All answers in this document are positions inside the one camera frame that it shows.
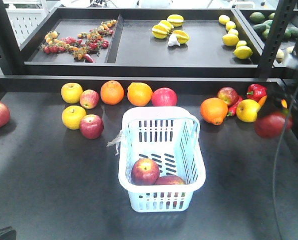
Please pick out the dark red apple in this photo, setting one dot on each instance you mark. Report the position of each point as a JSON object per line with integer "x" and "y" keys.
{"x": 91, "y": 126}
{"x": 270, "y": 126}

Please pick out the light blue plastic basket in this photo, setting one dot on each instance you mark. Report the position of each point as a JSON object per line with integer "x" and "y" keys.
{"x": 170, "y": 137}

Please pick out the red yellow apple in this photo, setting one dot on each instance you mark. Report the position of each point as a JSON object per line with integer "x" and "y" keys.
{"x": 145, "y": 172}

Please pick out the orange far right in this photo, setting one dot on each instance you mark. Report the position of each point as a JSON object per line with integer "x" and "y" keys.
{"x": 262, "y": 100}

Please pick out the red bell pepper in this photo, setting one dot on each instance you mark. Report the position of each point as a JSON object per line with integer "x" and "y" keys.
{"x": 256, "y": 92}

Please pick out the yellow apple right group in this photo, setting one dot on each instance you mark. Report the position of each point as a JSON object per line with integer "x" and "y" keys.
{"x": 247, "y": 110}

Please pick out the red apple right group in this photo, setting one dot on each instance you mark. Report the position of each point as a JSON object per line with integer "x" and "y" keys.
{"x": 228, "y": 95}

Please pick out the orange with navel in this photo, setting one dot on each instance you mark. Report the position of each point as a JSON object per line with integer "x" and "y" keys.
{"x": 214, "y": 110}

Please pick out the white garlic bulb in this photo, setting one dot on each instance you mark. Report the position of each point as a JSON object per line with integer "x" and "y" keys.
{"x": 173, "y": 41}

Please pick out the large red apple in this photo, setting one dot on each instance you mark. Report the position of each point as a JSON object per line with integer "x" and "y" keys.
{"x": 164, "y": 97}

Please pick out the orange right of pair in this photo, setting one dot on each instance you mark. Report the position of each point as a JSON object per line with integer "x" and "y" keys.
{"x": 139, "y": 94}

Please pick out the orange of pair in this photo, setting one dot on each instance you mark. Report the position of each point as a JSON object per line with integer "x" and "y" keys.
{"x": 112, "y": 92}
{"x": 139, "y": 94}

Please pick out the orange left of pair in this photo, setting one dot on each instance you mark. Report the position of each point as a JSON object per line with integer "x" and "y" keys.
{"x": 112, "y": 92}

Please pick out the small red apple back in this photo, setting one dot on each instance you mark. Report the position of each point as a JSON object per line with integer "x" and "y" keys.
{"x": 89, "y": 99}

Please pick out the dark red apple front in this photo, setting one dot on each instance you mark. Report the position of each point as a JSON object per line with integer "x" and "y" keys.
{"x": 91, "y": 126}

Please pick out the yellow apple back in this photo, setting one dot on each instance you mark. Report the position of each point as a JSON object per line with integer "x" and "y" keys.
{"x": 71, "y": 92}

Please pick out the yellow apple front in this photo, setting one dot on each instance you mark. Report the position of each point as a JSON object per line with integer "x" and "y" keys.
{"x": 72, "y": 116}

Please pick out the black wooden produce stand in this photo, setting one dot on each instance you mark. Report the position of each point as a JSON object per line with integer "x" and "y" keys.
{"x": 56, "y": 184}

